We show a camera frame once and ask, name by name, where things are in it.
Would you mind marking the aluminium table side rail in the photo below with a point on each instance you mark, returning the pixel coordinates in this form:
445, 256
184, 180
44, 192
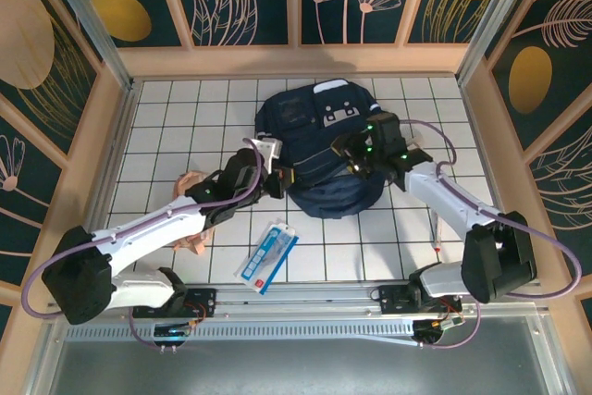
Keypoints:
489, 159
113, 159

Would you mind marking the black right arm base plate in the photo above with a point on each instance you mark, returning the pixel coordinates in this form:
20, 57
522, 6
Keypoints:
390, 300

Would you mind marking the aluminium mounting rail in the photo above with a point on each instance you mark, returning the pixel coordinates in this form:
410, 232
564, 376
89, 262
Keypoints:
296, 298

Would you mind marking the blue white stationery set pack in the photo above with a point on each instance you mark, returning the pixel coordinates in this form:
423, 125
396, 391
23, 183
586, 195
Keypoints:
268, 256

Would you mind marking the navy blue student backpack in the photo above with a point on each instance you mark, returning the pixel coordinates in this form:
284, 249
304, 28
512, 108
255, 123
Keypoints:
300, 113

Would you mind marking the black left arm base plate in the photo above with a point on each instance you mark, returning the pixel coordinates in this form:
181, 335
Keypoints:
205, 302

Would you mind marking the aluminium frame post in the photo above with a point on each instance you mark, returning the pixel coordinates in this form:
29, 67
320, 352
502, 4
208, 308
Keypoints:
85, 16
499, 16

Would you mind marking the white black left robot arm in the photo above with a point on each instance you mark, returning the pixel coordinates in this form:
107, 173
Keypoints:
152, 228

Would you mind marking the grey metal shelf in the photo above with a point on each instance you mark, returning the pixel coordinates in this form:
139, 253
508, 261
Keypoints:
296, 367

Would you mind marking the pen with red cap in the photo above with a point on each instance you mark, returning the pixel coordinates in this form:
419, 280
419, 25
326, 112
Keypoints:
437, 249

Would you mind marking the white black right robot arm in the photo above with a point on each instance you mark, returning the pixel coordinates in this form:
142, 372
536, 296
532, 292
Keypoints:
444, 205

